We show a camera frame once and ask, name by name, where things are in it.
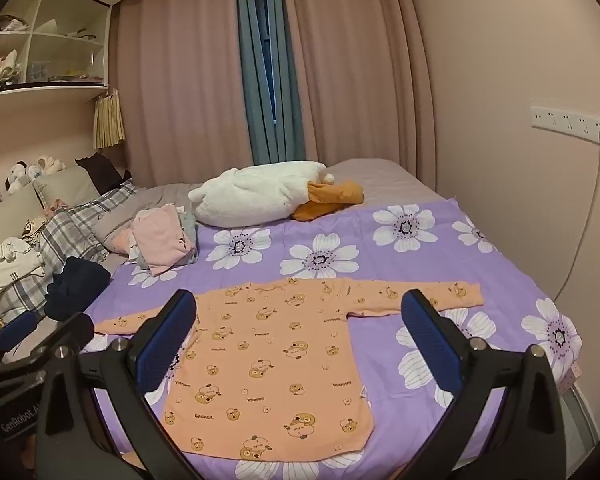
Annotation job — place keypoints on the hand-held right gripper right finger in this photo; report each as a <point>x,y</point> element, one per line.
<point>430,347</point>

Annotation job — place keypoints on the white plush duck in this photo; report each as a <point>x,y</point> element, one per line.
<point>260,195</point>

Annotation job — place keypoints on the brown cushion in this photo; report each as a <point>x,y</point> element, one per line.
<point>100,172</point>

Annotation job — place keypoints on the white printed cloth bag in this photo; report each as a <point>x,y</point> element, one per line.
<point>10,270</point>

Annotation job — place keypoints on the white plush toy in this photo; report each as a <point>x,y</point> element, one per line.
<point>47,166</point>

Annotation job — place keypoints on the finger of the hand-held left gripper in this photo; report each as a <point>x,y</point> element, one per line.
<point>15,332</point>

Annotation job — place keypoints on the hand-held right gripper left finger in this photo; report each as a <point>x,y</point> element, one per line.
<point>166,347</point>

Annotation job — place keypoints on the pink folded garment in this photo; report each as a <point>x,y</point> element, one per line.
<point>160,240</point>

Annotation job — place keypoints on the blue-grey curtain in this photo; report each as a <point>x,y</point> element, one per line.
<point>260,110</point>

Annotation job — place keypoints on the navy dark cloth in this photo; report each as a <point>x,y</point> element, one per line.
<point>77,285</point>

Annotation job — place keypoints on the plaid quilt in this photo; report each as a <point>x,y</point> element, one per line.
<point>75,230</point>

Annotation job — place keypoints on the white shelf unit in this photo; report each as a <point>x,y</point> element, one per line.
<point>45,90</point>

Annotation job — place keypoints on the beige pillow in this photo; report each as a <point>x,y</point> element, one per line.
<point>65,185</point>
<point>10,220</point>

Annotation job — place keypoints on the white wall socket strip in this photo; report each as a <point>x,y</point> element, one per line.
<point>567,121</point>

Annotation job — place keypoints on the purple floral bedsheet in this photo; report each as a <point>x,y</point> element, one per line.
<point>380,280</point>

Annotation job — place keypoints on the orange printed shirt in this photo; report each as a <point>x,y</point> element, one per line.
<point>280,350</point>

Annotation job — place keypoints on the white plush rabbit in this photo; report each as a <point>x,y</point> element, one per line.
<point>5,70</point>

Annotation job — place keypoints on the white plush dog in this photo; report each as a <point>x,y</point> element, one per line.
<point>17,175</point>

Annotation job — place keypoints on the grey folded garment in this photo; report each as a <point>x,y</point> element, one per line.
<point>190,232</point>

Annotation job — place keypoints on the small yellow pleated curtain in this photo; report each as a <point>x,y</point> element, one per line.
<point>109,120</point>

